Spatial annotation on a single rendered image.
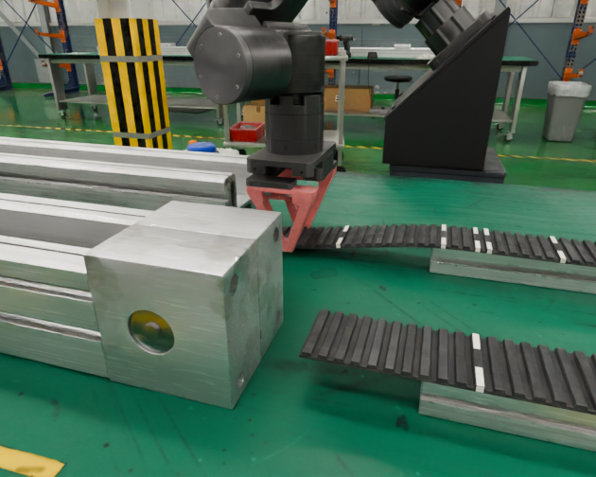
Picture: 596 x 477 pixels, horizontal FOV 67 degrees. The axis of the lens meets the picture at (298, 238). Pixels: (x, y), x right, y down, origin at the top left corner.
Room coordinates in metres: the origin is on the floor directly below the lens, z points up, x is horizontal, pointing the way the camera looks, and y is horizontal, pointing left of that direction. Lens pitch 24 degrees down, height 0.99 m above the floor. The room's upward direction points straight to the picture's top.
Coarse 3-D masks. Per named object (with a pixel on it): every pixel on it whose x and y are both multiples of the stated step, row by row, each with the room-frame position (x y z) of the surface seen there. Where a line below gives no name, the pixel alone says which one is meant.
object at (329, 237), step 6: (330, 228) 0.45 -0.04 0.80; (336, 228) 0.45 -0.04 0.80; (342, 228) 0.46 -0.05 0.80; (324, 234) 0.44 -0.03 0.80; (330, 234) 0.44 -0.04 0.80; (336, 234) 0.44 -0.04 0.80; (318, 240) 0.43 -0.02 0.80; (324, 240) 0.43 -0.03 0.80; (330, 240) 0.42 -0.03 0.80; (336, 240) 0.42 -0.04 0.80; (318, 246) 0.41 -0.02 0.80; (324, 246) 0.41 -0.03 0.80; (330, 246) 0.41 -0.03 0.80
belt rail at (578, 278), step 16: (432, 256) 0.40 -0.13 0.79; (448, 256) 0.39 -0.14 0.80; (464, 256) 0.38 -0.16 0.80; (480, 256) 0.38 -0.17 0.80; (496, 256) 0.37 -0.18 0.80; (512, 256) 0.37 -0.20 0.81; (432, 272) 0.39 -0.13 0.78; (448, 272) 0.38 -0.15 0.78; (464, 272) 0.38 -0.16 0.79; (480, 272) 0.38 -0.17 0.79; (496, 272) 0.37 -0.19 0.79; (512, 272) 0.37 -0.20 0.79; (528, 272) 0.37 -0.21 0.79; (544, 272) 0.37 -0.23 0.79; (560, 272) 0.36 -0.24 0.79; (576, 272) 0.35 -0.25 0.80; (592, 272) 0.35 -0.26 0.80; (560, 288) 0.36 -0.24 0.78; (576, 288) 0.35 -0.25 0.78; (592, 288) 0.35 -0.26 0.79
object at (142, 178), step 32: (0, 160) 0.50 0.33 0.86; (32, 160) 0.49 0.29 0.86; (64, 160) 0.49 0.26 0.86; (96, 160) 0.55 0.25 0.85; (128, 160) 0.53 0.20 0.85; (160, 160) 0.52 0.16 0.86; (192, 160) 0.51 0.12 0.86; (224, 160) 0.50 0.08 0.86; (0, 192) 0.50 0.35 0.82; (32, 192) 0.49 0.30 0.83; (64, 192) 0.48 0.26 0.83; (96, 192) 0.46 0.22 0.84; (128, 192) 0.45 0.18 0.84; (160, 192) 0.45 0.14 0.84; (192, 192) 0.44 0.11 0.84; (224, 192) 0.42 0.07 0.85
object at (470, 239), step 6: (462, 228) 0.42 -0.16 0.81; (474, 228) 0.42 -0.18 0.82; (462, 234) 0.40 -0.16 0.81; (468, 234) 0.41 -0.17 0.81; (474, 234) 0.40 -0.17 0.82; (480, 234) 0.41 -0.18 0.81; (462, 240) 0.39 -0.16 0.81; (468, 240) 0.39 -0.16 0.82; (474, 240) 0.39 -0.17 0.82; (480, 240) 0.39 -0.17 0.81; (462, 246) 0.38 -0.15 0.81; (468, 246) 0.37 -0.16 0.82; (474, 246) 0.38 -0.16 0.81; (480, 246) 0.37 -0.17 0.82; (480, 252) 0.37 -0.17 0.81
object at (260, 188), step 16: (256, 176) 0.42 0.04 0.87; (272, 176) 0.42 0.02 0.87; (256, 192) 0.41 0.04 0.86; (272, 192) 0.40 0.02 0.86; (288, 192) 0.40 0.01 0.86; (304, 192) 0.39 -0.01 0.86; (256, 208) 0.41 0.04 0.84; (304, 208) 0.40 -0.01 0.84; (304, 224) 0.41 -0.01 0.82; (288, 240) 0.41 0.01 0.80
